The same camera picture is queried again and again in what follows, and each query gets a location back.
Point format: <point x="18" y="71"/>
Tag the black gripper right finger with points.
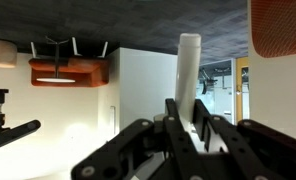
<point x="255" y="151"/>

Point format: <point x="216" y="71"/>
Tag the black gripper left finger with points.
<point x="134" y="147"/>

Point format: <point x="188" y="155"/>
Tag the white marker with black cap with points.
<point x="189" y="51"/>

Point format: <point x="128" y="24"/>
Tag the grey office chair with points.
<point x="206" y="81"/>

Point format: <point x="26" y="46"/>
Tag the orange armchair background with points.
<point x="86" y="71"/>

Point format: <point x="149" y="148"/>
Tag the large orange sofa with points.
<point x="273" y="27"/>

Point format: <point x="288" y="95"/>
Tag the small round background table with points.
<point x="56" y="78"/>

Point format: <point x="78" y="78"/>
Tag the black camera tripod mount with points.
<point x="8" y="134"/>

